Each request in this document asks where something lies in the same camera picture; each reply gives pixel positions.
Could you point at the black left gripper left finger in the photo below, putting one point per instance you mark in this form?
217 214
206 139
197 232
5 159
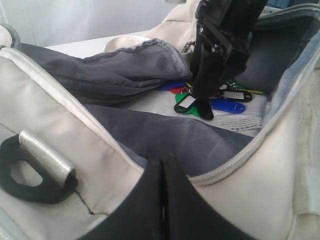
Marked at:
139 217

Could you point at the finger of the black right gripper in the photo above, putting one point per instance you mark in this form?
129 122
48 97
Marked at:
206 83

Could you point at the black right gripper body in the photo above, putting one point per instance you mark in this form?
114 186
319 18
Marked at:
223 30

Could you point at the cream canvas duffel bag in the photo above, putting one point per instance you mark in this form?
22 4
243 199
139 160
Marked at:
70 155

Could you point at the colourful key tag bunch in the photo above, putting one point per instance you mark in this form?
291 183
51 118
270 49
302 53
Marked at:
232 98

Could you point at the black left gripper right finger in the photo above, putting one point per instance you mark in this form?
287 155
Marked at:
188 215

